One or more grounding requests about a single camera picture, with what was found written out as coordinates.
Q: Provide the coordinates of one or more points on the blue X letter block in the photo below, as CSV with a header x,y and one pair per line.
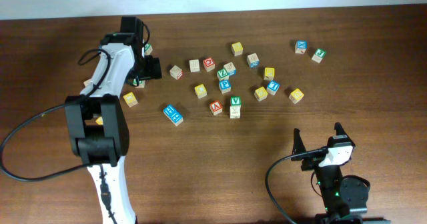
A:
x,y
300,47

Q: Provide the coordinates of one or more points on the yellow block right centre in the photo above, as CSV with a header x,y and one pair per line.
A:
x,y
269,73

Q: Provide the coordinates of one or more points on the green J letter block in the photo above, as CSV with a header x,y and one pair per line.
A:
x,y
318,55

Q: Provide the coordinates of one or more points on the yellow block top centre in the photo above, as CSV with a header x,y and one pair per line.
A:
x,y
237,49

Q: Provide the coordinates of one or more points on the blue I letter block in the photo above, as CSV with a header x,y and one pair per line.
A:
x,y
272,87

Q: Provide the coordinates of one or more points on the red O letter block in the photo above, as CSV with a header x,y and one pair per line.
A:
x,y
209,64

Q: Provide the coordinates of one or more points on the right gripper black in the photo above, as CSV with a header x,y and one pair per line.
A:
x,y
298,145

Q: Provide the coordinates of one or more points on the yellow S block right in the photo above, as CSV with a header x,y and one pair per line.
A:
x,y
296,95

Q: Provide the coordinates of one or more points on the green Z letter block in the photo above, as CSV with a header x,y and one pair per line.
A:
x,y
222,74

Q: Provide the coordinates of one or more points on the plain white wooden block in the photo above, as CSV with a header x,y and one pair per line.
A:
x,y
235,112

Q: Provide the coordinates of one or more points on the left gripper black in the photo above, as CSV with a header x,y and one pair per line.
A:
x,y
153,68

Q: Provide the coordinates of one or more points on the green L letter block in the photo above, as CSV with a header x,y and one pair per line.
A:
x,y
148,49

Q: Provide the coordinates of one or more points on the green R letter block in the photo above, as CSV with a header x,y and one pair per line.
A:
x,y
138,84

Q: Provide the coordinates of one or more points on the blue double block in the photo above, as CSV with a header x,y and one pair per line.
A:
x,y
173,115

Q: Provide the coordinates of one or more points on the yellow C letter block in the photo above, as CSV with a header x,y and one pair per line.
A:
x,y
200,91

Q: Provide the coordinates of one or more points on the tan block blue D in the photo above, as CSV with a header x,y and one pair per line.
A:
x,y
253,60

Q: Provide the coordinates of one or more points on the green V letter block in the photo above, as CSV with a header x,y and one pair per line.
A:
x,y
235,101

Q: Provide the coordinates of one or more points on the tan block red side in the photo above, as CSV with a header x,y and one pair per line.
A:
x,y
87,82

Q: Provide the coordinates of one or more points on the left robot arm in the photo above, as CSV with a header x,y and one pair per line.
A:
x,y
97,128

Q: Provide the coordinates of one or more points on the yellow O block lower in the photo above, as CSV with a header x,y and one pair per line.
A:
x,y
99,121

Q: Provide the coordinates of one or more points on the tan I side block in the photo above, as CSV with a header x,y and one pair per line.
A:
x,y
194,65

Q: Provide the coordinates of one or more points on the yellow O block upper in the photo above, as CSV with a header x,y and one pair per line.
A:
x,y
130,99

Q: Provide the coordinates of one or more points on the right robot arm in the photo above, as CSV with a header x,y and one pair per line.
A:
x,y
344,197

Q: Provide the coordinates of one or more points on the tan feather blue L block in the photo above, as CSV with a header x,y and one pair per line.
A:
x,y
230,68

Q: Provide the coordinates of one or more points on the tan block red edge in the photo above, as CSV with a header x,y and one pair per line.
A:
x,y
176,72

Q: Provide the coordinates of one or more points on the blue P letter block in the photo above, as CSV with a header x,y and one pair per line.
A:
x,y
224,86

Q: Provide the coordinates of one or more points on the yellow E letter block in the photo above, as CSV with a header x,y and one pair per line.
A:
x,y
260,94

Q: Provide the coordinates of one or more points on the red A letter block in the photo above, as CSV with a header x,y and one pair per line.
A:
x,y
216,107

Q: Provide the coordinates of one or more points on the yellow o block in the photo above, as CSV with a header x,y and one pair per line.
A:
x,y
130,99
99,121

